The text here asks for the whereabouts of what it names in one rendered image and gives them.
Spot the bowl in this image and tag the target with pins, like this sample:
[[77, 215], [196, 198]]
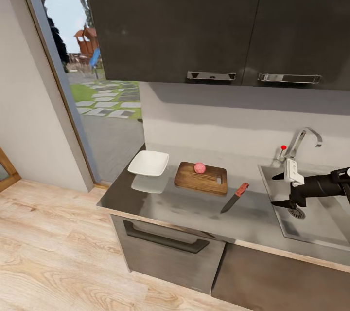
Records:
[[149, 163]]

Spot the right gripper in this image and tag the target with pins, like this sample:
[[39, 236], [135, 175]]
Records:
[[311, 188]]

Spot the cutting board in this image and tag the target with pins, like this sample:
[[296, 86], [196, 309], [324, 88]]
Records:
[[207, 181]]

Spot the drop in sink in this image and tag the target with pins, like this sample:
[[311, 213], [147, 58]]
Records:
[[325, 221]]

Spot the fixed window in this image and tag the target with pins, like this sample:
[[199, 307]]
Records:
[[105, 115]]

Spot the parer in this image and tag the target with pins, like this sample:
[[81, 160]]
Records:
[[235, 197]]

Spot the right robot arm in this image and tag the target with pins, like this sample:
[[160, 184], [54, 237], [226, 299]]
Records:
[[337, 183]]

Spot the vidalia onion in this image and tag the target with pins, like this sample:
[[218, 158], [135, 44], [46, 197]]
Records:
[[199, 168]]

